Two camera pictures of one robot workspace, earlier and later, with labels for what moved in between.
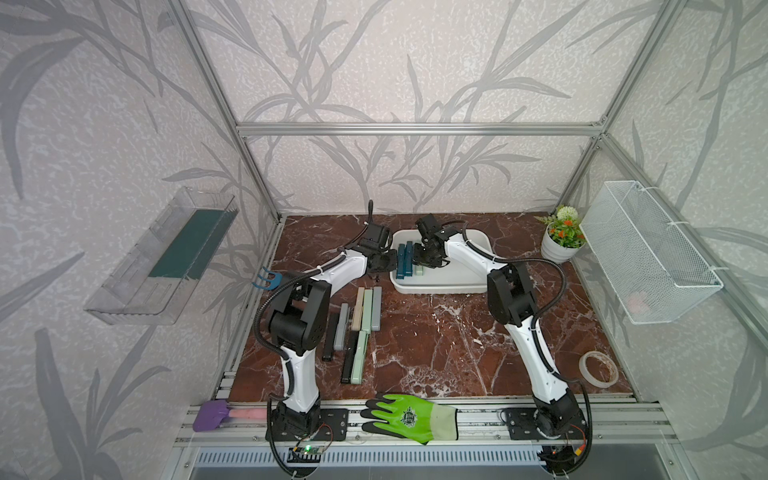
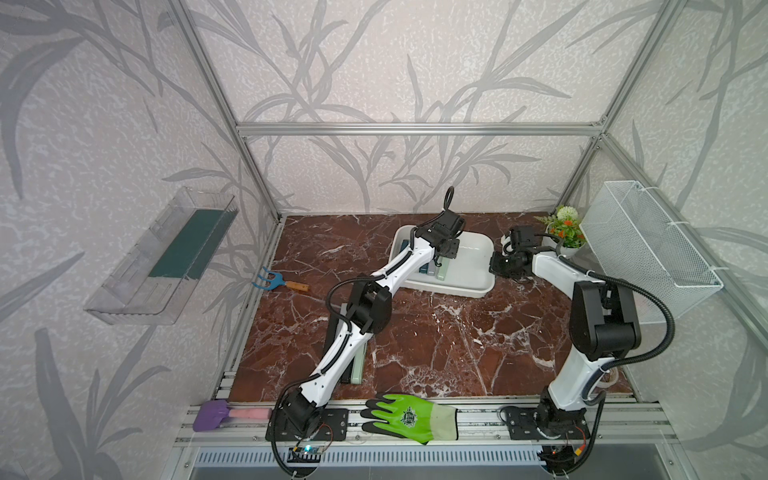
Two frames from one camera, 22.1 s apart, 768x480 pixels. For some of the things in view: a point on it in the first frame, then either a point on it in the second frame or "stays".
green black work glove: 411,417 stays
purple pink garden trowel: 211,413 stays
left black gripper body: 386,261 to 453,248
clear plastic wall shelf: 152,281 stays
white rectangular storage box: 457,276 stays
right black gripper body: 421,256 to 503,265
